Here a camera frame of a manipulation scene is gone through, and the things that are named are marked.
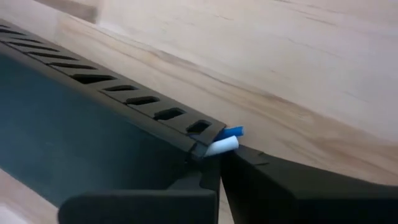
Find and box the black slotted cable duct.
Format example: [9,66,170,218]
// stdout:
[0,18,228,156]

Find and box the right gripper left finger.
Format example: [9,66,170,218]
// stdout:
[57,155,222,224]

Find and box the blue insulated cable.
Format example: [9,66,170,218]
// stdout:
[214,125,246,142]

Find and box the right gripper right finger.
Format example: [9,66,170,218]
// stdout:
[219,144,398,224]

